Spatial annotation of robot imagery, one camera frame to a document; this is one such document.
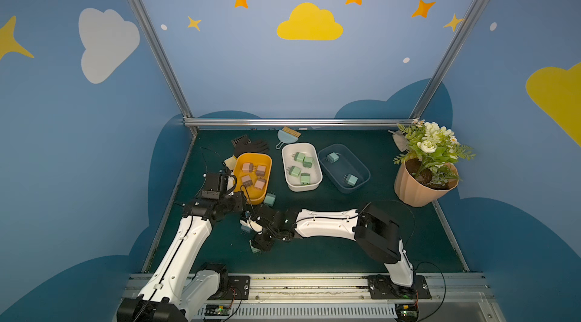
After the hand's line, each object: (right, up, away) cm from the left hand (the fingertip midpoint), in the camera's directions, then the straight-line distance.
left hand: (239, 196), depth 82 cm
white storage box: (+24, +9, +25) cm, 36 cm away
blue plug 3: (+10, -4, +12) cm, 16 cm away
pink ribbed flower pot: (+66, +4, -1) cm, 66 cm away
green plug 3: (+21, +8, +23) cm, 31 cm away
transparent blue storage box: (+44, +9, +25) cm, 51 cm away
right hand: (+7, -15, +1) cm, 17 cm away
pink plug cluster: (-1, +4, +17) cm, 18 cm away
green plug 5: (+6, -19, -1) cm, 20 cm away
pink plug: (+5, +8, +21) cm, 23 cm away
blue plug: (+39, +14, +26) cm, 49 cm away
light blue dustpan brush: (+17, +25, +38) cm, 48 cm away
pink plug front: (+5, +2, +17) cm, 18 cm away
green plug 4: (+25, +4, +20) cm, 33 cm away
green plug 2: (+27, +12, +26) cm, 39 cm away
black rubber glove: (-6, +20, +33) cm, 39 cm away
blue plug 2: (+46, +4, +19) cm, 50 cm away
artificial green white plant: (+68, +18, -7) cm, 70 cm away
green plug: (+23, +14, +26) cm, 38 cm away
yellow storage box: (+1, +6, +22) cm, 23 cm away
